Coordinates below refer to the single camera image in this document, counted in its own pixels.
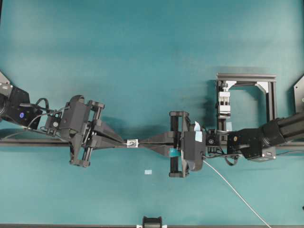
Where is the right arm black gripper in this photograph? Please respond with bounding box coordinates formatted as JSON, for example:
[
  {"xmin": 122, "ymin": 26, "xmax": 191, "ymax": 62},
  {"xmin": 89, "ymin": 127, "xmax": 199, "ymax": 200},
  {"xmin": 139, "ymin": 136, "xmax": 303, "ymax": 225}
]
[{"xmin": 139, "ymin": 111, "xmax": 204, "ymax": 178}]

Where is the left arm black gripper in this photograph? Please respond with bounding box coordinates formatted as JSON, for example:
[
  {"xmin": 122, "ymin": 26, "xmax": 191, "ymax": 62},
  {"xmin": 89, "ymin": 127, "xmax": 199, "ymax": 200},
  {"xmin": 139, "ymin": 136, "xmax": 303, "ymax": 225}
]
[{"xmin": 58, "ymin": 95, "xmax": 126, "ymax": 167}]

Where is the thin white wire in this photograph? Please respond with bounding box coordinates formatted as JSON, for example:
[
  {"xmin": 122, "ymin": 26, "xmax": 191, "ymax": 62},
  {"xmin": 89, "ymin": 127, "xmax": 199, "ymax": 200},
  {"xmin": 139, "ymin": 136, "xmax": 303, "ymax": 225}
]
[{"xmin": 123, "ymin": 142, "xmax": 271, "ymax": 228}]

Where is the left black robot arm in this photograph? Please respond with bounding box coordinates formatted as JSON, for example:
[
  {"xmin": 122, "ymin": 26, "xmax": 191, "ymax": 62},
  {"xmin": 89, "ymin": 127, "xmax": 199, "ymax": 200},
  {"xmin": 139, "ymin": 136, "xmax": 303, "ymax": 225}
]
[{"xmin": 0, "ymin": 82, "xmax": 125, "ymax": 167}]

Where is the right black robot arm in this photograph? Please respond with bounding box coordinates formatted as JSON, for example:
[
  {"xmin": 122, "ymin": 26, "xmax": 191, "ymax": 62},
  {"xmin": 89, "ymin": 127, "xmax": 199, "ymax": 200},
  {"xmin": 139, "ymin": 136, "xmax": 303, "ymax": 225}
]
[{"xmin": 138, "ymin": 73, "xmax": 304, "ymax": 178}]

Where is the blue tape patch on table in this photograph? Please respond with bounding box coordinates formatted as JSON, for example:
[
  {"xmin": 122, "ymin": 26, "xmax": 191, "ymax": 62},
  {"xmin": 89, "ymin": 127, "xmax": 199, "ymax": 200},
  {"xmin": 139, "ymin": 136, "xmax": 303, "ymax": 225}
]
[{"xmin": 144, "ymin": 170, "xmax": 152, "ymax": 175}]

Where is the black spool at table edge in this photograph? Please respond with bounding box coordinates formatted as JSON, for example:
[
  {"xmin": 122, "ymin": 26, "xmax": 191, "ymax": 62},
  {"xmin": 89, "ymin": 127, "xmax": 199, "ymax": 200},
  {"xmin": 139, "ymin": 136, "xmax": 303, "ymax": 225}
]
[{"xmin": 142, "ymin": 216, "xmax": 162, "ymax": 228}]

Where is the white bracket with hole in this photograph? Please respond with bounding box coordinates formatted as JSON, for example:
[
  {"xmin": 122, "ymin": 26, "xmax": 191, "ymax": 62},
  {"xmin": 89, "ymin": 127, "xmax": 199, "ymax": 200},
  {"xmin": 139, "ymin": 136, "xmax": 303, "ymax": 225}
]
[{"xmin": 126, "ymin": 139, "xmax": 139, "ymax": 148}]

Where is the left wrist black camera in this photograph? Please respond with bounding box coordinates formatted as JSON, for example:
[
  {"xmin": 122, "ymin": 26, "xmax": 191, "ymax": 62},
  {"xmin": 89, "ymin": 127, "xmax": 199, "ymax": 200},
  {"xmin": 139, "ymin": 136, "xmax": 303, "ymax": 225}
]
[{"xmin": 45, "ymin": 112, "xmax": 62, "ymax": 135}]

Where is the wrist black camera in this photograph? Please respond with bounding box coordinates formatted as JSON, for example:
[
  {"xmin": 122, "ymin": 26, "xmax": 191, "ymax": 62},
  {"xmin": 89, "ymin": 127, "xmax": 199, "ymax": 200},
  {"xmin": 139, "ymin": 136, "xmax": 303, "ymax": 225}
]
[
  {"xmin": 206, "ymin": 129, "xmax": 221, "ymax": 153},
  {"xmin": 45, "ymin": 112, "xmax": 62, "ymax": 135}
]

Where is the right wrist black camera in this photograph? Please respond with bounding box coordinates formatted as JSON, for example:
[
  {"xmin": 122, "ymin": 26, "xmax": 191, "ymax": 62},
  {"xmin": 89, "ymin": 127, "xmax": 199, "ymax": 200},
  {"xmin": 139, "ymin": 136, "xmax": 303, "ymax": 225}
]
[{"xmin": 206, "ymin": 129, "xmax": 221, "ymax": 153}]

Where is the white wire clamp block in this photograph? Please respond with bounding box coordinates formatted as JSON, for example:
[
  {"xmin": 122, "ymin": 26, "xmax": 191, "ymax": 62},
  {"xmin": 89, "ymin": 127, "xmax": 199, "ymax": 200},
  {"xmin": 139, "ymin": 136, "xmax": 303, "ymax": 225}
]
[{"xmin": 218, "ymin": 92, "xmax": 231, "ymax": 119}]

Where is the black square aluminium frame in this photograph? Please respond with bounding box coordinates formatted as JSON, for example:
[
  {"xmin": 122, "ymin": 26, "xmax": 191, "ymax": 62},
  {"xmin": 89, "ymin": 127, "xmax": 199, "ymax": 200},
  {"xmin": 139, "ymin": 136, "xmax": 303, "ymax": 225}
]
[{"xmin": 215, "ymin": 73, "xmax": 277, "ymax": 133}]

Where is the long black aluminium rail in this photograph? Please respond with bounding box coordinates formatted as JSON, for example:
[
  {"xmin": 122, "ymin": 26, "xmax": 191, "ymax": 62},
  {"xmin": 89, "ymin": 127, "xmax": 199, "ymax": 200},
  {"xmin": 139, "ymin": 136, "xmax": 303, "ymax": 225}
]
[{"xmin": 0, "ymin": 138, "xmax": 304, "ymax": 151}]

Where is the black table front edge rail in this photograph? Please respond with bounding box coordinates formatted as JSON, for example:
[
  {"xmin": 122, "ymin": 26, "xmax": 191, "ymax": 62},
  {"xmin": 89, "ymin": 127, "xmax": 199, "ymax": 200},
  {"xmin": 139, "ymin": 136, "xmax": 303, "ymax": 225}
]
[{"xmin": 0, "ymin": 223, "xmax": 304, "ymax": 228}]

